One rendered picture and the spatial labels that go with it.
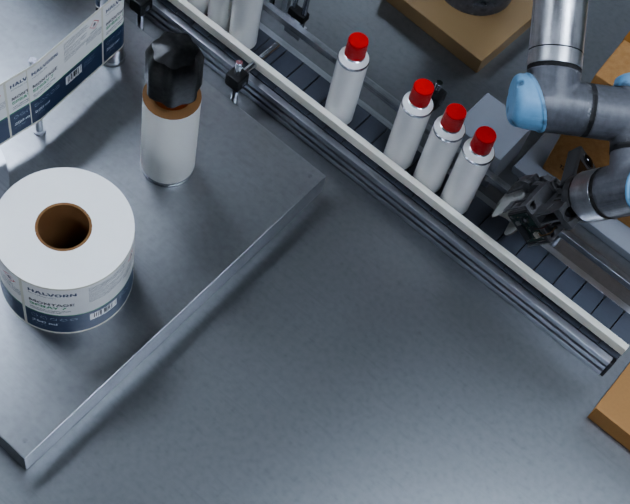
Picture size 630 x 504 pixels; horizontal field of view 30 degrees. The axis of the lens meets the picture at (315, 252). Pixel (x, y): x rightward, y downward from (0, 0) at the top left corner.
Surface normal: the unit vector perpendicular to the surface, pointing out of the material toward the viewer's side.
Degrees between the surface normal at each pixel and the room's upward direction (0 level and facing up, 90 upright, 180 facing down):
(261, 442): 0
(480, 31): 1
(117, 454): 0
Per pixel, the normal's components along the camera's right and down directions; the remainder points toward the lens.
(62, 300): 0.07, 0.88
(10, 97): 0.69, 0.68
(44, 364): 0.14, -0.48
